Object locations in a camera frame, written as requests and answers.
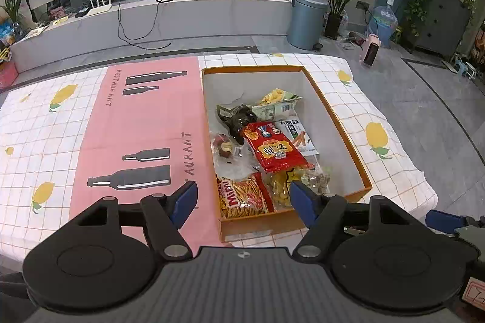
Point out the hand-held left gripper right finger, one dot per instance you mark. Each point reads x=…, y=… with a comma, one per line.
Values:
x=303, y=201

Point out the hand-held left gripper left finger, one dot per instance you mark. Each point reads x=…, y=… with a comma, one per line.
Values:
x=183, y=201

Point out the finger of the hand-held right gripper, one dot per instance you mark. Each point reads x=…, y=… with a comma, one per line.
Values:
x=443, y=220

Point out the clear mixed snack bag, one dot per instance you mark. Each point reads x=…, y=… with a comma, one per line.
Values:
x=278, y=190

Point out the orange cardboard box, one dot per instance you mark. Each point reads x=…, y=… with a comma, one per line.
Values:
x=257, y=228

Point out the red snack packet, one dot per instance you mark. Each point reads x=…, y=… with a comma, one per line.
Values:
x=276, y=152

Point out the orange stick snack packet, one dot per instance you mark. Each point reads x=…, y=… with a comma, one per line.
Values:
x=242, y=198

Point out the white snack packet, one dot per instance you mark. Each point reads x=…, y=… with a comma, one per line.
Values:
x=299, y=135

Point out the clear bag of white balls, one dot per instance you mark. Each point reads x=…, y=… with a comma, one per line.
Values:
x=223, y=146

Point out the banknote print snack packet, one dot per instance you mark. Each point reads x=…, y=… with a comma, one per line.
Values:
x=276, y=109

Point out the black seaweed snack packet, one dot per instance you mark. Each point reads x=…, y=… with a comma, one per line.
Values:
x=238, y=120

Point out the pink printed table mat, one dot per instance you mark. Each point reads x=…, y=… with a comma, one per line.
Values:
x=151, y=118

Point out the small stool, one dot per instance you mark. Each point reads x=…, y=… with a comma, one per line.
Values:
x=466, y=67

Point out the pink space heater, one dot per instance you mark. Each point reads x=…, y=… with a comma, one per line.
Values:
x=370, y=52

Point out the potted long-leaf plant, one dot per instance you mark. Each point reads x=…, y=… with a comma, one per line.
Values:
x=333, y=27

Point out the blue-grey pedal bin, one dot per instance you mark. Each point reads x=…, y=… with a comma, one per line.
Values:
x=307, y=23

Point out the grey media console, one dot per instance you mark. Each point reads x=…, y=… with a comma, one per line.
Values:
x=208, y=19

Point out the blue water jug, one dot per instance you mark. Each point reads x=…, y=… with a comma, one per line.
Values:
x=382, y=27

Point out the grey drawer cabinet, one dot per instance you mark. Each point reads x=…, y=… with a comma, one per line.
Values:
x=441, y=23

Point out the white router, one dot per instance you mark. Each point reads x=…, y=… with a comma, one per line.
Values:
x=99, y=9

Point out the black set-top box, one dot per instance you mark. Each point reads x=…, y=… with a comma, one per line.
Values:
x=81, y=13

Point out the pink storage basket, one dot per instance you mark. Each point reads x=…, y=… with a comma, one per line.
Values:
x=7, y=74

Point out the loose papers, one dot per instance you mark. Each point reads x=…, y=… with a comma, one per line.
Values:
x=38, y=32

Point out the pink card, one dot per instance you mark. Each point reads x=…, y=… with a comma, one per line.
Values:
x=57, y=13

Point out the blue snack bag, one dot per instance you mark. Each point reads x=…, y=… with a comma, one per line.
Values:
x=7, y=31

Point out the green plant in vase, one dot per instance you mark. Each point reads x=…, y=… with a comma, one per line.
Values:
x=13, y=4

